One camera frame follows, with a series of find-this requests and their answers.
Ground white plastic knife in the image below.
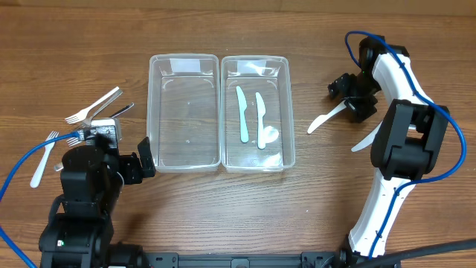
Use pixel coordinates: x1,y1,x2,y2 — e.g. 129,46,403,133
307,100,346,134

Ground pale blue plastic knife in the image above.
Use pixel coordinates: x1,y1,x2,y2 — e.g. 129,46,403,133
351,124,382,152

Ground light blue plastic knife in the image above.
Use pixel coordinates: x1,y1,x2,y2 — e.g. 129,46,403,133
236,86,249,143

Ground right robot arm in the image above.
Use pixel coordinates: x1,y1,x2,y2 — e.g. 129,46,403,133
328,34,448,258

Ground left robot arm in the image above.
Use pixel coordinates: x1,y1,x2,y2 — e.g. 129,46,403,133
39,135,155,268

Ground left clear plastic container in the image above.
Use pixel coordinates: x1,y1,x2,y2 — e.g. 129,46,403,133
147,54,221,173

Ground clear plastic container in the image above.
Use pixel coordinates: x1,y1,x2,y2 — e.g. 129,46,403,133
147,54,221,173
219,55,296,173

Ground right clear plastic container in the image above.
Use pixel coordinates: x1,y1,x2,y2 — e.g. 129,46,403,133
219,55,296,173

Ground metal fork under white fork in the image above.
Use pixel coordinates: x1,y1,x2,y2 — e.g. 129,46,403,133
81,89,123,127

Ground white plastic fork upper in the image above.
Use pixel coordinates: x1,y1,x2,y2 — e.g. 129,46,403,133
65,86,120,124

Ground white plastic fork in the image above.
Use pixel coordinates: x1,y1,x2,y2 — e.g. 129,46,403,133
30,142,55,188
65,86,120,124

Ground white plastic fork left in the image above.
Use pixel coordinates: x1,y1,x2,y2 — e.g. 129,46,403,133
30,142,55,188

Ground right blue cable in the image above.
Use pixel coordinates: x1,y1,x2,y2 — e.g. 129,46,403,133
344,30,468,260

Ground blue cable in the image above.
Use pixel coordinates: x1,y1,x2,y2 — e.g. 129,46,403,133
0,130,81,268
344,30,468,260

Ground metal fork dark handle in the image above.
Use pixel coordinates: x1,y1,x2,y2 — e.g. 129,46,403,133
66,102,135,147

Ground left blue cable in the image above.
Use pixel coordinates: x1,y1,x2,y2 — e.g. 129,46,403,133
0,130,81,268

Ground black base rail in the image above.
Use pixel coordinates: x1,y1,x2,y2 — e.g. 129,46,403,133
147,252,335,268

